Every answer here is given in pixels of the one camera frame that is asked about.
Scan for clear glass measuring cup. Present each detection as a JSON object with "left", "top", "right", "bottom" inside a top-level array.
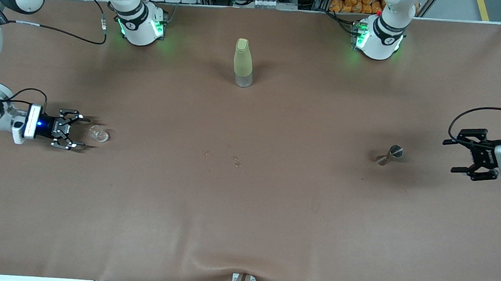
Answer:
[{"left": 88, "top": 124, "right": 111, "bottom": 144}]

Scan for steel double jigger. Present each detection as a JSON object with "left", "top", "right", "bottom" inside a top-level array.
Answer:
[{"left": 375, "top": 143, "right": 405, "bottom": 168}]

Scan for green bottle with clear base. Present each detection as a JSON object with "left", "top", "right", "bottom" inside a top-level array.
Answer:
[{"left": 231, "top": 37, "right": 256, "bottom": 89}]

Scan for pile of orange items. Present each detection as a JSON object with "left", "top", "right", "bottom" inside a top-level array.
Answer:
[{"left": 329, "top": 0, "right": 386, "bottom": 16}]

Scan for brown table mat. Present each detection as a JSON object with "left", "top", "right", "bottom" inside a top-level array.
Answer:
[{"left": 0, "top": 0, "right": 501, "bottom": 281}]

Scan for long white socket strip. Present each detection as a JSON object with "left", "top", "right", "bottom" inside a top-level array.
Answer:
[{"left": 251, "top": 0, "right": 299, "bottom": 11}]

